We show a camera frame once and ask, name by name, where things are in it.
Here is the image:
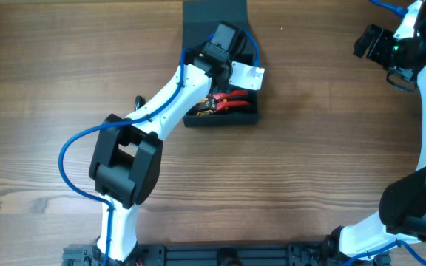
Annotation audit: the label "red handled cutting pliers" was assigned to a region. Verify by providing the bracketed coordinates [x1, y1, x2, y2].
[208, 90, 251, 112]

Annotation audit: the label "orange black needle-nose pliers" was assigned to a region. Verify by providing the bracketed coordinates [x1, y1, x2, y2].
[192, 98, 217, 116]

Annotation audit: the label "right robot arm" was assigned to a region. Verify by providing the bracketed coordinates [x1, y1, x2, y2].
[319, 1, 426, 265]

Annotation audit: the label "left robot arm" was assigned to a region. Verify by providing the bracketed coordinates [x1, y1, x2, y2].
[89, 23, 263, 265]

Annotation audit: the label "dark green open box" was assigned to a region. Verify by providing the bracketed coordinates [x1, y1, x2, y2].
[182, 0, 261, 127]

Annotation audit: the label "black red screwdriver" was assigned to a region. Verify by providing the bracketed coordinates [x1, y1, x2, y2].
[134, 95, 146, 111]

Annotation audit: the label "left blue cable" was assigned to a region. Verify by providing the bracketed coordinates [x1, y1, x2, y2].
[58, 30, 261, 266]

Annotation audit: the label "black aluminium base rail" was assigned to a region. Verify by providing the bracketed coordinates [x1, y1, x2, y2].
[61, 240, 391, 266]

